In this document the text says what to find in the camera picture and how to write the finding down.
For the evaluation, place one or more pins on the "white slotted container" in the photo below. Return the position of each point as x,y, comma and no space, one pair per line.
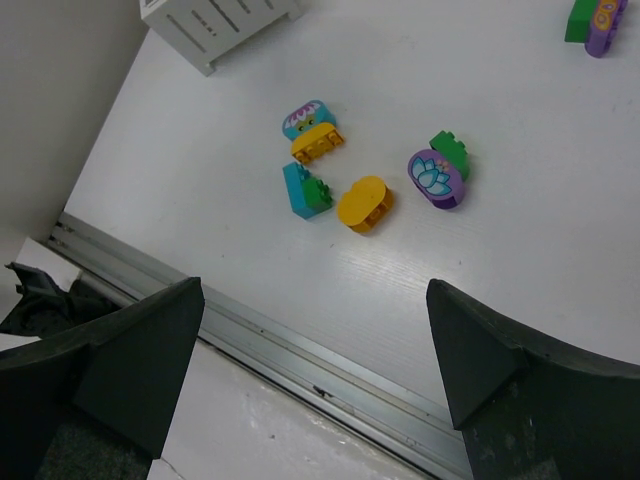
202,31

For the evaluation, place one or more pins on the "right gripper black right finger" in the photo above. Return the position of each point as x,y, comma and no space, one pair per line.
528,405

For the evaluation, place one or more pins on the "small green lego brick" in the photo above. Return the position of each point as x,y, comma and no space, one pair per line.
317,194

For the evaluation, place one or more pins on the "purple lotus lego brick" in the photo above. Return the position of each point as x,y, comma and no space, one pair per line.
438,180

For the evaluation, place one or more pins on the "teal flower lego brick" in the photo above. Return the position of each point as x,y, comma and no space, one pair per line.
306,117

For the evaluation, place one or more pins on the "yellow rounded lego brick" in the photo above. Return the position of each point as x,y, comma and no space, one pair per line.
367,202

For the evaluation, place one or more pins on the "aluminium table rail front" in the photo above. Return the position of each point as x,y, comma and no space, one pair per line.
405,425

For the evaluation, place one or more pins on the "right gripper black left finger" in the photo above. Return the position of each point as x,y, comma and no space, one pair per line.
120,374

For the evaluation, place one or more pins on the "green lego behind lotus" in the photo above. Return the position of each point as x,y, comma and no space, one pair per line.
453,150

